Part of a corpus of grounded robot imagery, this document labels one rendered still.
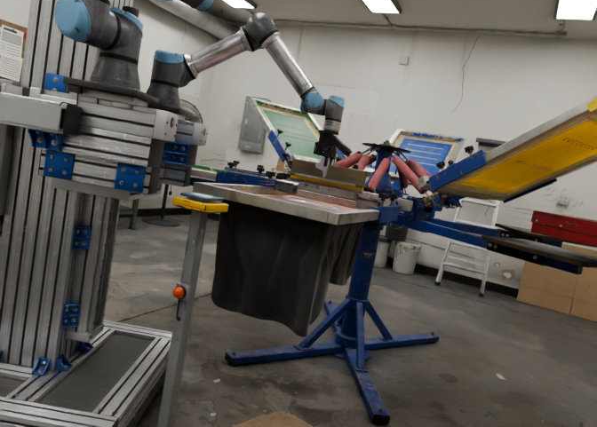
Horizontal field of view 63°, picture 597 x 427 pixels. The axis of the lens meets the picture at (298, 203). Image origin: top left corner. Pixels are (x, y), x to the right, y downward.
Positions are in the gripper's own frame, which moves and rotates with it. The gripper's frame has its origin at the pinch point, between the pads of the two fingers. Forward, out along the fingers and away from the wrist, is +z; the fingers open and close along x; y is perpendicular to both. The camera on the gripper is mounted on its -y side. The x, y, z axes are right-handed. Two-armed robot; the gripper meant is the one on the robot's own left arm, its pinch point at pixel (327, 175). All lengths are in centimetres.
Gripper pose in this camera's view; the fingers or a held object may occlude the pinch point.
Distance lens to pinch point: 219.4
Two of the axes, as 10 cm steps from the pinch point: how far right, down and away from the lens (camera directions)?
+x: -4.2, 0.0, -9.1
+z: -1.8, 9.8, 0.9
